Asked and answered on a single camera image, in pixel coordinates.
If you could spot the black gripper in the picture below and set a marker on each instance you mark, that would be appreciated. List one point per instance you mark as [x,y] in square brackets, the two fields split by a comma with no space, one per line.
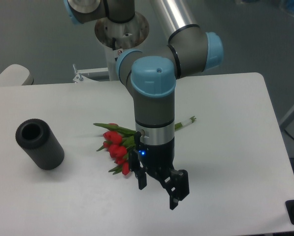
[157,162]

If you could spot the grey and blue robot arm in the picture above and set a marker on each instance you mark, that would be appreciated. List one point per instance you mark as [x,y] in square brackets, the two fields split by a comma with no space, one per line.
[150,78]

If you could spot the red tulip bouquet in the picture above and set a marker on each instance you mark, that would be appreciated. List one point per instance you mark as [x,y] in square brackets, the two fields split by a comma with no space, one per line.
[118,141]

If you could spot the black ribbed cylindrical vase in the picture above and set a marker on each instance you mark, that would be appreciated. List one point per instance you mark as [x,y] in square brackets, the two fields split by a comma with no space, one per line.
[38,141]

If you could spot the white chair seat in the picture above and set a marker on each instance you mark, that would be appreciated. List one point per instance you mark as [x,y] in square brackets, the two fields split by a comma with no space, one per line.
[16,75]

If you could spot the white furniture frame at right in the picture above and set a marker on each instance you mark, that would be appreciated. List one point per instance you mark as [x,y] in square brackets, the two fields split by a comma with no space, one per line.
[287,119]

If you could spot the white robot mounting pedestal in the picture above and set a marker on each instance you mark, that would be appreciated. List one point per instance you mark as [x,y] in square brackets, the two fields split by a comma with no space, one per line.
[109,61]

